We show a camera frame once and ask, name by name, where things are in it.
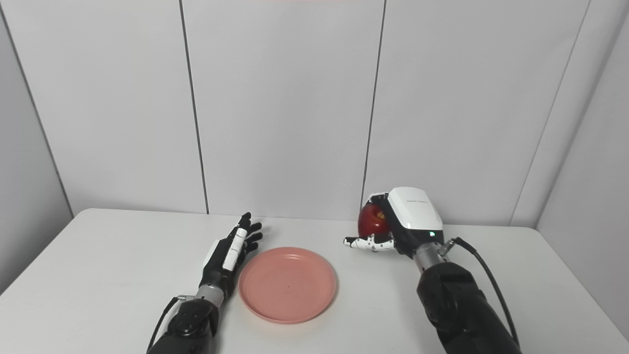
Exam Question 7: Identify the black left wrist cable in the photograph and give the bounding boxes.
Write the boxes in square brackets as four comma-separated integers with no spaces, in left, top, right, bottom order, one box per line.
[146,295,195,354]

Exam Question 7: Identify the red apple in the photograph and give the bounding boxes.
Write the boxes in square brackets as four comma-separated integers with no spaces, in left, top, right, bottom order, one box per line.
[358,204,391,239]

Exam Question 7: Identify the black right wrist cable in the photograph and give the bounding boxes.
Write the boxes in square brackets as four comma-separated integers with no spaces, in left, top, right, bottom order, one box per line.
[440,237,520,347]

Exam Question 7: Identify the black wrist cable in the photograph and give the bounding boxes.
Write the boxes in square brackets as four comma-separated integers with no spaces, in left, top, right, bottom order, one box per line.
[440,237,520,347]
[146,295,195,354]

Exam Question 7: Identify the pink round plastic plate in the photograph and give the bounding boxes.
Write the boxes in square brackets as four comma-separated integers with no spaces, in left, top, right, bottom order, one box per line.
[239,247,338,325]

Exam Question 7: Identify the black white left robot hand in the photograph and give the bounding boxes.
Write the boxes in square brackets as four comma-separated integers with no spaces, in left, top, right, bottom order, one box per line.
[199,212,263,298]

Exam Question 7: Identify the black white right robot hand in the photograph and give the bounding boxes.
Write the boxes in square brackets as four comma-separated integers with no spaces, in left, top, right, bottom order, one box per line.
[343,187,444,259]

